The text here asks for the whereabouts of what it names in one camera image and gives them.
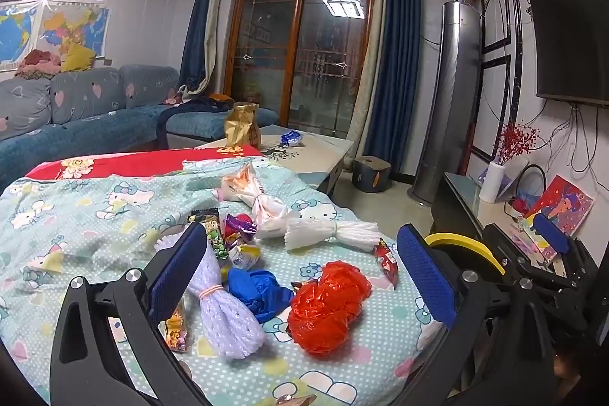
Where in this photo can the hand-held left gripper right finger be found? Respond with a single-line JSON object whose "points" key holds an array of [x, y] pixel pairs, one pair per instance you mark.
{"points": [[426, 275]]}

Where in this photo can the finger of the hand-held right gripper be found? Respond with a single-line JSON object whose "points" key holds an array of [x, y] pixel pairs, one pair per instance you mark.
{"points": [[549, 234], [499, 242]]}

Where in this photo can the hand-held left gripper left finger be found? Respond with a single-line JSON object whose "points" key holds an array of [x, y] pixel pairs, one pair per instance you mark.
{"points": [[178, 273]]}

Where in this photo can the red snack wrapper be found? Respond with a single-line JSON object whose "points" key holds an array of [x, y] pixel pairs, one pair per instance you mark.
{"points": [[386, 265]]}

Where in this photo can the yellow rimmed trash bin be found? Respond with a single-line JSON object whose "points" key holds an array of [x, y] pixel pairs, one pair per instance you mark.
{"points": [[452, 238]]}

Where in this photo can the cartoon print snack wrapper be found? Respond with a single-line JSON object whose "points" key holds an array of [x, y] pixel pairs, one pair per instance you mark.
{"points": [[214, 239]]}

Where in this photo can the orange snack wrapper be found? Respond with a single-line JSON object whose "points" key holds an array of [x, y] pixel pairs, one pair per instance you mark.
{"points": [[178, 334]]}

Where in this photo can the lavender foam fruit net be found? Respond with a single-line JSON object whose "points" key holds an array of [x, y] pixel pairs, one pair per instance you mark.
{"points": [[223, 320]]}

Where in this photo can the yellow white wrapper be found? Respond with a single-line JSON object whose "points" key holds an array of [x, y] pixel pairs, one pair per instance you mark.
{"points": [[245, 256]]}

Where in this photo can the blue plastic bag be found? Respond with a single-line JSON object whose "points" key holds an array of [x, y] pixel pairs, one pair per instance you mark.
{"points": [[252, 287]]}

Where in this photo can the knotted white plastic bag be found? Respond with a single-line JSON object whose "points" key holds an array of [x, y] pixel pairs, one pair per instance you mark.
{"points": [[266, 215]]}

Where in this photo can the red plastic bag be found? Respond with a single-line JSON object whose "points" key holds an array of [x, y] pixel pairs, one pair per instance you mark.
{"points": [[323, 306]]}

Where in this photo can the white foam fruit net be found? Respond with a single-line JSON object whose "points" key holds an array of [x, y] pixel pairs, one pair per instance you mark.
{"points": [[309, 235]]}

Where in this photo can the colourful bead organizer box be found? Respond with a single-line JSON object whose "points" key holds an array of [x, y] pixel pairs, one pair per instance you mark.
{"points": [[535, 250]]}

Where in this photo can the colourful figure painting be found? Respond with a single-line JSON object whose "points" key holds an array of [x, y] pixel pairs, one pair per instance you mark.
{"points": [[566, 201]]}

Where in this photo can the red cloth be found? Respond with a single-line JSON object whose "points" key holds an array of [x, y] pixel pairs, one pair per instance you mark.
{"points": [[521, 202]]}

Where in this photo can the white paper towel roll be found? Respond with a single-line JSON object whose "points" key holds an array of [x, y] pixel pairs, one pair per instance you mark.
{"points": [[490, 185]]}

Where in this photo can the purple framed picture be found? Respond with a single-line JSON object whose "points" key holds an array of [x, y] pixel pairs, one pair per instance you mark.
{"points": [[511, 182]]}

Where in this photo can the dark television stand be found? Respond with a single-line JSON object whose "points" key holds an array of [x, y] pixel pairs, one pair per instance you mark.
{"points": [[456, 192]]}

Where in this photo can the cartoon cat printed blanket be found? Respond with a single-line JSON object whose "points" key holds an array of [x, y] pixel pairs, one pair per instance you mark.
{"points": [[119, 206]]}

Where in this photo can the red berry branches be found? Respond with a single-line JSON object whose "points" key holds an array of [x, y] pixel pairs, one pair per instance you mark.
{"points": [[514, 142]]}

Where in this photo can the grey storage stool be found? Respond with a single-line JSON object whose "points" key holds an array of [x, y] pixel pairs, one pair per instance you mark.
{"points": [[371, 175]]}

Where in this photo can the red floral blanket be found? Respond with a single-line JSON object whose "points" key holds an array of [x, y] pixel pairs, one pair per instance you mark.
{"points": [[142, 161]]}

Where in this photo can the silver tower air conditioner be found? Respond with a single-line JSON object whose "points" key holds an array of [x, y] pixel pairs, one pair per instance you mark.
{"points": [[447, 101]]}

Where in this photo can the brown paper bag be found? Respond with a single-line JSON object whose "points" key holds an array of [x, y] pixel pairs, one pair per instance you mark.
{"points": [[240, 128]]}

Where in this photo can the beige coffee table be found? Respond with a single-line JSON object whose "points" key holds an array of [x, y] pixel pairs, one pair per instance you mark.
{"points": [[319, 154]]}

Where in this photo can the dark clothes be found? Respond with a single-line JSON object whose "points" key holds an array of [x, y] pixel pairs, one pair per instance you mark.
{"points": [[204, 104]]}

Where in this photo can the blue snack packet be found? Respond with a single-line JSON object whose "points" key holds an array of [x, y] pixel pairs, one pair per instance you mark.
{"points": [[290, 138]]}

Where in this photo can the blue grey sofa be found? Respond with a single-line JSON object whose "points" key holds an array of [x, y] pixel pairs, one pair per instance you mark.
{"points": [[71, 135]]}

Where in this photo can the beige curtain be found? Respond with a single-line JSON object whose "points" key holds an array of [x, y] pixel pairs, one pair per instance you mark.
{"points": [[216, 30], [371, 78]]}

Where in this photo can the blue curtain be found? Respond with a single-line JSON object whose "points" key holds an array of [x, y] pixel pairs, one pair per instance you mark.
{"points": [[200, 30], [395, 54]]}

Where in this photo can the yellow pillow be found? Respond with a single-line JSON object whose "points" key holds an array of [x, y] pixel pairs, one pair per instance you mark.
{"points": [[78, 59]]}

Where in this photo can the wooden glass sliding door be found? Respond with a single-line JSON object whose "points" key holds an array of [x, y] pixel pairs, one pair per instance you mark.
{"points": [[295, 54]]}

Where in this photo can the red clothes pile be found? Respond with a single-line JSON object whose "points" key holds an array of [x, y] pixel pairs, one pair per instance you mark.
{"points": [[38, 63]]}

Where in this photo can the country map poster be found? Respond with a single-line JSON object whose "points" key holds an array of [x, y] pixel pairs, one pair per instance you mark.
{"points": [[71, 28]]}

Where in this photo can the world map poster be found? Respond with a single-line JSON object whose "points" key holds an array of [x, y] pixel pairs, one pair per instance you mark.
{"points": [[14, 35]]}

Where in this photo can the wall mounted television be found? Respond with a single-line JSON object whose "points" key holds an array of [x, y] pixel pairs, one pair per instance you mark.
{"points": [[571, 30]]}

